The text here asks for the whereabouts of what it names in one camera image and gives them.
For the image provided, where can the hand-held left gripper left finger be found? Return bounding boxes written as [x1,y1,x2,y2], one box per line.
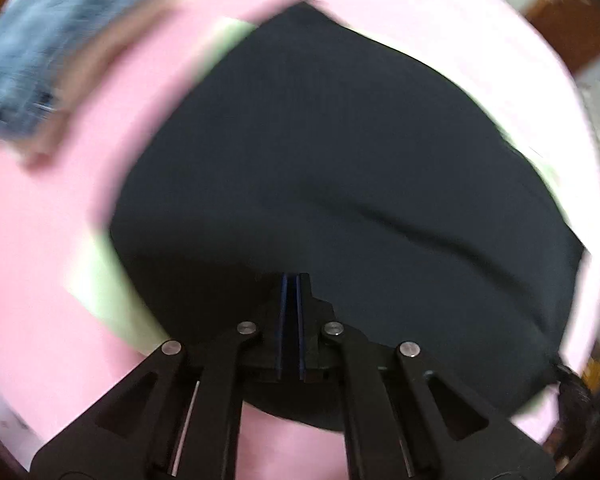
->
[30,273,291,480]

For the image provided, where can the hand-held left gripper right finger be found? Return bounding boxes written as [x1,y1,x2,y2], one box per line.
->
[298,274,553,480]

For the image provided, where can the green and black hooded jacket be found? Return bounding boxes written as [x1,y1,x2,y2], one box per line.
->
[62,0,588,433]

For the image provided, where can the pink bed blanket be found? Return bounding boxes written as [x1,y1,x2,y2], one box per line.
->
[0,0,600,461]

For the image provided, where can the folded beige cloth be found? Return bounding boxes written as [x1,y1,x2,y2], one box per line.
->
[20,0,201,166]

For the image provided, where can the folded blue jeans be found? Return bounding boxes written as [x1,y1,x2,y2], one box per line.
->
[0,0,191,141]

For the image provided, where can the brown wooden door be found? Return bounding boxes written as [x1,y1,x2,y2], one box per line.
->
[520,0,600,73]

